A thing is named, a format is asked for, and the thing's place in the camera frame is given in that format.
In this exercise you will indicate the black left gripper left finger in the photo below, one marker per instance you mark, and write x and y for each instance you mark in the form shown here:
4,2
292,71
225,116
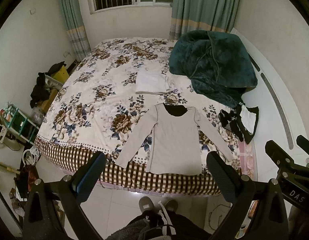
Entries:
41,220

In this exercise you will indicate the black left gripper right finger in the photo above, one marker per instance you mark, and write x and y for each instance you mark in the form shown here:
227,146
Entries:
270,218

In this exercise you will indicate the beige long sleeve shirt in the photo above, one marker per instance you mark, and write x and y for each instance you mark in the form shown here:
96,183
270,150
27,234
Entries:
175,147

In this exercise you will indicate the black clothes pile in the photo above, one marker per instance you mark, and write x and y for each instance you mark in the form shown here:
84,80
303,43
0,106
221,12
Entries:
45,83

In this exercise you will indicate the white curved headboard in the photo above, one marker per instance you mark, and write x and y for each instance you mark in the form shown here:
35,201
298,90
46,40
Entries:
279,117

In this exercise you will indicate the black and white garment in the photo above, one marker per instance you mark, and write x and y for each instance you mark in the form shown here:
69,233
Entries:
242,121

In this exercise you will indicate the grey right shoe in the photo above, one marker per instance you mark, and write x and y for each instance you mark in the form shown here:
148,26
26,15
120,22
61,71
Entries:
171,205

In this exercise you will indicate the grey shoe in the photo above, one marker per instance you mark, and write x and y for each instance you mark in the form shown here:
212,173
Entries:
171,205
146,204

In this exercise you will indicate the grey left shoe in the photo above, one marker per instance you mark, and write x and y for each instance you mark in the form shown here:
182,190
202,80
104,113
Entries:
146,204

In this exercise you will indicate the person legs dark trousers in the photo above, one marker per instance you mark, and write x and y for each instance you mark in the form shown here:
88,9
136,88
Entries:
160,225

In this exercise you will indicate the teal storage rack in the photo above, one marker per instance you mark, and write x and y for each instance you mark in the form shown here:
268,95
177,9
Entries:
19,124

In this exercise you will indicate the yellow box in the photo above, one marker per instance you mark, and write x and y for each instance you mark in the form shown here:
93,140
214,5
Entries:
61,76

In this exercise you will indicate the dark green fleece blanket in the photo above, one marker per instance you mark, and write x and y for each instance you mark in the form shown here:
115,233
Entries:
217,64

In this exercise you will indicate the folded white cloth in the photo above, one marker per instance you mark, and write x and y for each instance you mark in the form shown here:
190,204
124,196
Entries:
151,83

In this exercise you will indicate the right green curtain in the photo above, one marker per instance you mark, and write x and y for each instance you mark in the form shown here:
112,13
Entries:
210,15

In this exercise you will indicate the green curtain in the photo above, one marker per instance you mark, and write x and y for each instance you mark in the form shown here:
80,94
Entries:
70,10
210,15

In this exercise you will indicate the left green curtain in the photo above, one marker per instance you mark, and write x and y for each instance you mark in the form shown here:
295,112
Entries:
70,10

